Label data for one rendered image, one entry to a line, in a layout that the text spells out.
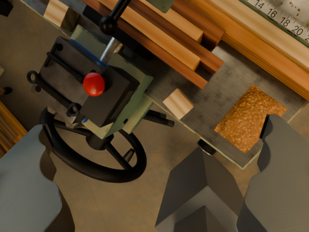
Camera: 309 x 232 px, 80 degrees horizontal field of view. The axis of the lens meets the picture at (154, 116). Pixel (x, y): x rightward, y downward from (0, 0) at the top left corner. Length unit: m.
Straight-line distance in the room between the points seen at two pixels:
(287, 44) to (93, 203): 1.62
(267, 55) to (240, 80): 0.06
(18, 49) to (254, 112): 1.73
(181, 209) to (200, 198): 0.09
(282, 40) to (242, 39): 0.05
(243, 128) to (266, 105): 0.05
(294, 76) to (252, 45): 0.07
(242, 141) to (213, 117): 0.06
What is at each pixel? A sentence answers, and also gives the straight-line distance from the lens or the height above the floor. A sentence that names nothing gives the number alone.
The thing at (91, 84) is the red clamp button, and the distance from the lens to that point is 0.25.
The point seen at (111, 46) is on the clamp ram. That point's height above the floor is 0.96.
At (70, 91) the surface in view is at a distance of 0.30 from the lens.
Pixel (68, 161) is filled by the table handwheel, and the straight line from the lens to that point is 0.39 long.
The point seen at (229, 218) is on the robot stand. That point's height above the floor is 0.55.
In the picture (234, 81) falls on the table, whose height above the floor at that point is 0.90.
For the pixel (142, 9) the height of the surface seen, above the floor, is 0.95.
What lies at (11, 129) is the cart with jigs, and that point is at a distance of 1.65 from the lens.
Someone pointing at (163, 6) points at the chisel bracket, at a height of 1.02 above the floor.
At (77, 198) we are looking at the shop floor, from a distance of 1.78.
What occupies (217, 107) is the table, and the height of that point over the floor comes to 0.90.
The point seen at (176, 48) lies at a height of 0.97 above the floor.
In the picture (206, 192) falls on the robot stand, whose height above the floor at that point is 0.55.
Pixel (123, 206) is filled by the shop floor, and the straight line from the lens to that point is 1.62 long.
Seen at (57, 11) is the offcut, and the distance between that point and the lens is 0.41.
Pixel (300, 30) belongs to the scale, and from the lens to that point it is 0.32.
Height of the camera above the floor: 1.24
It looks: 75 degrees down
